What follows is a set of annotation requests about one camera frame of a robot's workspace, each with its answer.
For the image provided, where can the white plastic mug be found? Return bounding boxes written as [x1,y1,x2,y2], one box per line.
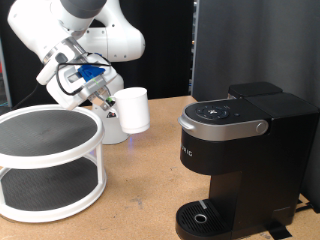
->
[113,86,151,135]

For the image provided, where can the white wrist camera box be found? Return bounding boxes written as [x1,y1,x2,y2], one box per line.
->
[35,54,68,86]

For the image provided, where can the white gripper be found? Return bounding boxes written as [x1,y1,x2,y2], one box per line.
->
[45,54,125,112]

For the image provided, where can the black tape strip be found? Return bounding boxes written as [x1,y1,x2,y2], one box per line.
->
[265,222,293,240]

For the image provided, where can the dark grey partition panel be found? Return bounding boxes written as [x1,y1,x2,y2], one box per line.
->
[191,0,320,212]

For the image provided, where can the clear water reservoir black lid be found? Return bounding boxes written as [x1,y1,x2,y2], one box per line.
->
[227,81,284,100]

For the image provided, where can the black hanging cable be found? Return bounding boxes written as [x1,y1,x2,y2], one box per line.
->
[11,82,41,110]

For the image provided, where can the black cable with blue connector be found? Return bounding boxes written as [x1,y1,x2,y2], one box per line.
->
[78,63,106,82]

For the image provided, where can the black Keurig coffee machine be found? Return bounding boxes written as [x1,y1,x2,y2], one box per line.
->
[175,91,320,240]

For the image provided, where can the grey metal post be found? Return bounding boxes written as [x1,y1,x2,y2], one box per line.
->
[0,37,12,108]

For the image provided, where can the white two-tier turntable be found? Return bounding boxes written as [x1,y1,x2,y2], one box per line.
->
[0,104,108,224]

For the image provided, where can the black looped camera cable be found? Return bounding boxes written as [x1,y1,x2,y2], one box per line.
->
[55,52,113,98]

